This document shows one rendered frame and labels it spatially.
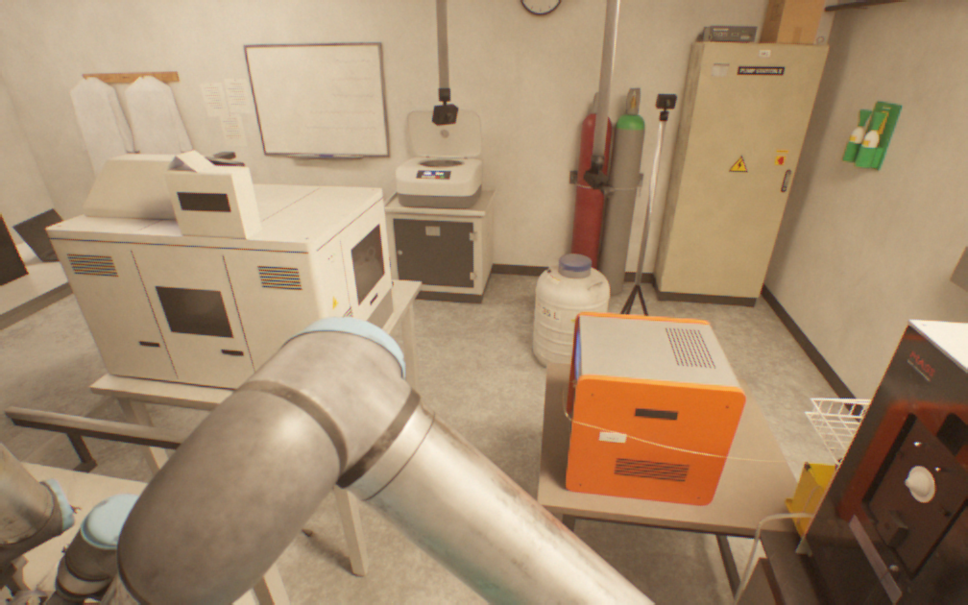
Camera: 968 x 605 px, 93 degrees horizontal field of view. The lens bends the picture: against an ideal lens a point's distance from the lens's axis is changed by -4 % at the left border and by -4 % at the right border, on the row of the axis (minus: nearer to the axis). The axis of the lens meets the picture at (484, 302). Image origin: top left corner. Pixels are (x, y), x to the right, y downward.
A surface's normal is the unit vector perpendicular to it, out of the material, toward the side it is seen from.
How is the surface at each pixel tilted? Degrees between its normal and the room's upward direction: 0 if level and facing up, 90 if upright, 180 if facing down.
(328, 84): 90
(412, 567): 0
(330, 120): 90
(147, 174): 40
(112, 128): 89
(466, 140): 105
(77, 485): 0
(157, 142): 89
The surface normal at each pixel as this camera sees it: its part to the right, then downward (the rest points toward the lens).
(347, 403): 0.82, -0.37
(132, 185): -0.10, -0.37
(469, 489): 0.52, -0.35
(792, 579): 0.00, -0.88
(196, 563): 0.25, 0.16
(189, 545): 0.11, -0.04
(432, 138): -0.15, 0.68
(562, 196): -0.15, 0.47
